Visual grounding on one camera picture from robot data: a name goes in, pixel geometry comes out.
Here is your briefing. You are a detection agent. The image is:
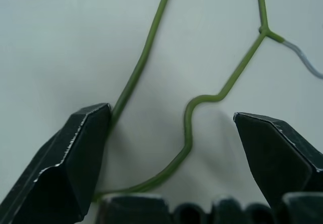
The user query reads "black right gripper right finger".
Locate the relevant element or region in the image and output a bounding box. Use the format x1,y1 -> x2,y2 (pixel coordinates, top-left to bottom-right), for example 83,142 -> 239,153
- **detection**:
233,111 -> 323,209

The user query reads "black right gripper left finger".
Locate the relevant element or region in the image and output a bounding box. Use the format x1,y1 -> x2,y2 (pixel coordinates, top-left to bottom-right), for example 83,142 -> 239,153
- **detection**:
0,102 -> 112,224

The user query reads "green cable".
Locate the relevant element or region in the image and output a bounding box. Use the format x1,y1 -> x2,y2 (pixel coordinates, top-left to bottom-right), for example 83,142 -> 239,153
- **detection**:
92,0 -> 323,202

